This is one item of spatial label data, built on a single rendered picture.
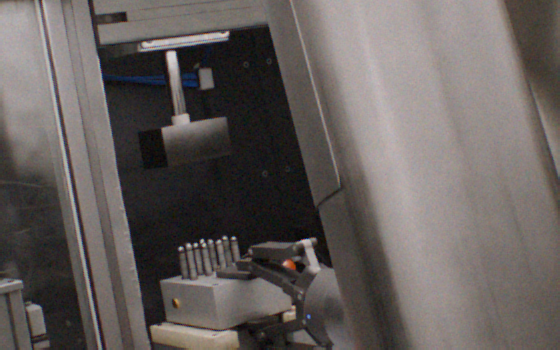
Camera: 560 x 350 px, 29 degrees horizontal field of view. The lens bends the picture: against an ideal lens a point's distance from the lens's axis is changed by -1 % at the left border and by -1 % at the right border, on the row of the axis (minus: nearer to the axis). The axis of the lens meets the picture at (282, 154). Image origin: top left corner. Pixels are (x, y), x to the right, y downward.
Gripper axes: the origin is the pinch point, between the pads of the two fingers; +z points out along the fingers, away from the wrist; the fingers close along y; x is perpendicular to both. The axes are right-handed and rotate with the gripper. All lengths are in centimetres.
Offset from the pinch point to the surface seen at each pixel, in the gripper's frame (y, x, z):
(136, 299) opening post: 5.3, 19.2, -13.5
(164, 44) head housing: 29.1, 3.0, 2.8
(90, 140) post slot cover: 20.2, 20.8, -13.5
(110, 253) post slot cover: 9.9, 20.9, -13.5
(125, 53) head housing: 28.9, 5.9, 6.8
